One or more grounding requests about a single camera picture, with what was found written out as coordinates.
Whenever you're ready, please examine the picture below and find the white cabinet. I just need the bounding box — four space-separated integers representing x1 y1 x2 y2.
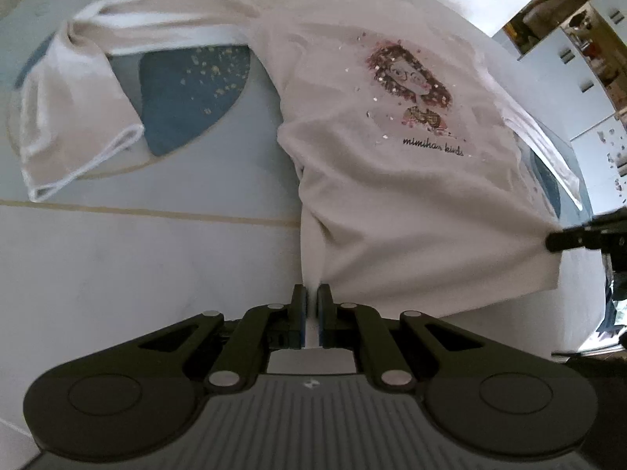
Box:
519 5 627 216

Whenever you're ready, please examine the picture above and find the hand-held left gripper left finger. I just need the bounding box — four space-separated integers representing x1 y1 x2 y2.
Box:
130 284 309 393

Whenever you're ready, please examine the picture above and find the beige printed sweatshirt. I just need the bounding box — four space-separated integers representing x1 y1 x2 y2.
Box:
20 0 584 314

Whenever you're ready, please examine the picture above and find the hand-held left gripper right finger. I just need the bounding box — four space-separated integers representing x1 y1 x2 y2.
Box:
317 284 495 393

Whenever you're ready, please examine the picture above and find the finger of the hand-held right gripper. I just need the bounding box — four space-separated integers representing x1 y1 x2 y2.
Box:
583 213 627 232
545 229 627 254

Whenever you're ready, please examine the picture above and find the blue patterned tablecloth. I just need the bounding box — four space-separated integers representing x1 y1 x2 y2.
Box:
0 0 608 451

